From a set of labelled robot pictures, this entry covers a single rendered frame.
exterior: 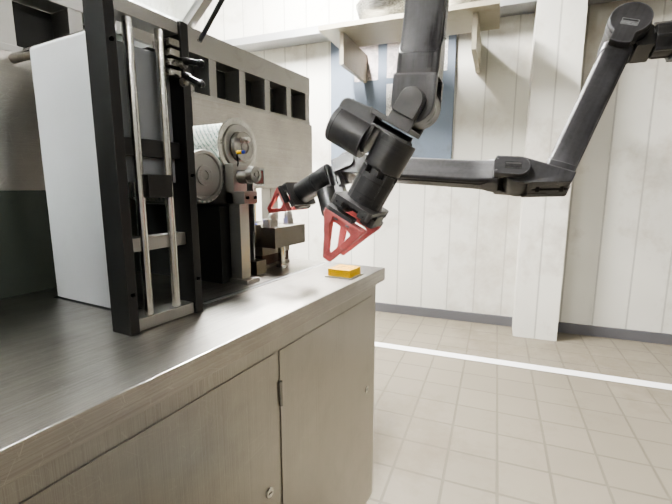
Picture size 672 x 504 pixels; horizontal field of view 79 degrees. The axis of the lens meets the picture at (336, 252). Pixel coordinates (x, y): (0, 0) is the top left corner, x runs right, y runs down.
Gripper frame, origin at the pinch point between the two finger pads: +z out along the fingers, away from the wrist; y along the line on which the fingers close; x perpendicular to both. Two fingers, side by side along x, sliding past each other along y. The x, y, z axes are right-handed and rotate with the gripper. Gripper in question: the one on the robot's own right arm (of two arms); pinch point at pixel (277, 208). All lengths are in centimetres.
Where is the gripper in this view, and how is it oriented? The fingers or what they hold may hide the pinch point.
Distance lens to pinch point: 113.0
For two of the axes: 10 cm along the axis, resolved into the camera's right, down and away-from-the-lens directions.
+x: -4.1, -9.1, 0.8
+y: 4.9, -1.5, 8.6
